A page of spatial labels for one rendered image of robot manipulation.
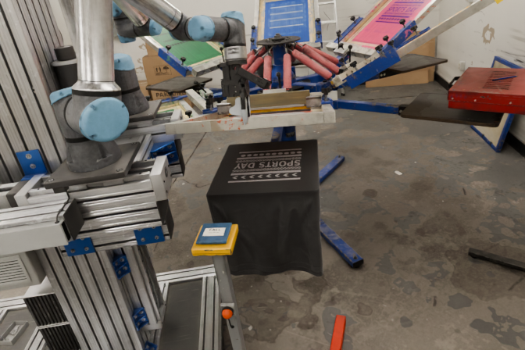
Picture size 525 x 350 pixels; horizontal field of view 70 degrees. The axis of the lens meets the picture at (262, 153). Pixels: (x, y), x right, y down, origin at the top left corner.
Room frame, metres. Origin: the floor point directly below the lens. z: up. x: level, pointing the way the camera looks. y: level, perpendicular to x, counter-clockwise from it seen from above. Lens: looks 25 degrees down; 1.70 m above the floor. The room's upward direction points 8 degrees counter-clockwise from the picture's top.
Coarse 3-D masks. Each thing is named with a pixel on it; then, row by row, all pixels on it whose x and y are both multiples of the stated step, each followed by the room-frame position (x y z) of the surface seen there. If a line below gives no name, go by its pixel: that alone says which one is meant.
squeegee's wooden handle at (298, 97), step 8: (256, 96) 1.77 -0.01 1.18; (264, 96) 1.76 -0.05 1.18; (272, 96) 1.75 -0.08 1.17; (280, 96) 1.75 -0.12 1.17; (288, 96) 1.74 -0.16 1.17; (296, 96) 1.73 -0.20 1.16; (304, 96) 1.72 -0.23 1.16; (232, 104) 1.78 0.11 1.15; (256, 104) 1.76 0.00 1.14; (264, 104) 1.75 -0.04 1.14; (272, 104) 1.74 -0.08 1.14; (280, 104) 1.74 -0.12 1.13; (288, 104) 1.73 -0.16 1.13; (296, 104) 1.72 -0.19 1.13; (304, 104) 1.71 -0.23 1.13
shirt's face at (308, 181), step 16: (240, 144) 1.75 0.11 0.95; (256, 144) 1.72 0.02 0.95; (272, 144) 1.69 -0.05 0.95; (288, 144) 1.67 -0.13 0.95; (304, 144) 1.64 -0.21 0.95; (224, 160) 1.58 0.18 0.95; (304, 160) 1.47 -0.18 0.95; (224, 176) 1.42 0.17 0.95; (304, 176) 1.33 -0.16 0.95; (208, 192) 1.30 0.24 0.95; (224, 192) 1.29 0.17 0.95; (240, 192) 1.27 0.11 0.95; (256, 192) 1.25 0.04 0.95
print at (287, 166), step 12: (240, 156) 1.60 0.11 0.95; (252, 156) 1.58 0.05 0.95; (264, 156) 1.56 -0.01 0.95; (276, 156) 1.55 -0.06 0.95; (288, 156) 1.53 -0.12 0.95; (300, 156) 1.51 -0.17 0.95; (240, 168) 1.48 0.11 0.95; (252, 168) 1.46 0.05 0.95; (264, 168) 1.45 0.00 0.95; (276, 168) 1.43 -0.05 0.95; (288, 168) 1.42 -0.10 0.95; (300, 168) 1.40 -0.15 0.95; (228, 180) 1.38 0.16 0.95; (240, 180) 1.36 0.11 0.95; (252, 180) 1.35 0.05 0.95; (264, 180) 1.34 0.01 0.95; (276, 180) 1.32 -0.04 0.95
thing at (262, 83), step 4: (240, 68) 1.23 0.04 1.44; (240, 72) 1.23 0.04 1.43; (244, 72) 1.22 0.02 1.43; (248, 72) 1.22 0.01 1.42; (244, 76) 1.22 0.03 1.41; (248, 76) 1.22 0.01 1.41; (252, 76) 1.21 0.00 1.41; (256, 76) 1.21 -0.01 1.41; (252, 80) 1.21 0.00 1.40; (256, 80) 1.21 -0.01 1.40; (260, 80) 1.20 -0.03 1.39; (264, 80) 1.20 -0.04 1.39; (268, 80) 1.21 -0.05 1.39; (260, 84) 1.20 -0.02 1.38; (264, 84) 1.20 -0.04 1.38; (268, 84) 1.20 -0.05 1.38; (264, 88) 1.21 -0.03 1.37
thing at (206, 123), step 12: (312, 108) 1.86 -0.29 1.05; (324, 108) 1.34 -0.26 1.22; (180, 120) 1.35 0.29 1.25; (192, 120) 1.41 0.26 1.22; (204, 120) 1.24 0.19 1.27; (216, 120) 1.21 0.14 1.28; (228, 120) 1.20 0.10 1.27; (240, 120) 1.19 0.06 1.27; (252, 120) 1.19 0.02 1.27; (264, 120) 1.18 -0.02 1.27; (276, 120) 1.17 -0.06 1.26; (288, 120) 1.16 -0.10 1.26; (300, 120) 1.15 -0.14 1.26; (312, 120) 1.15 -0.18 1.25; (324, 120) 1.14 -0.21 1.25; (168, 132) 1.23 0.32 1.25; (180, 132) 1.22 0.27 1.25; (192, 132) 1.21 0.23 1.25
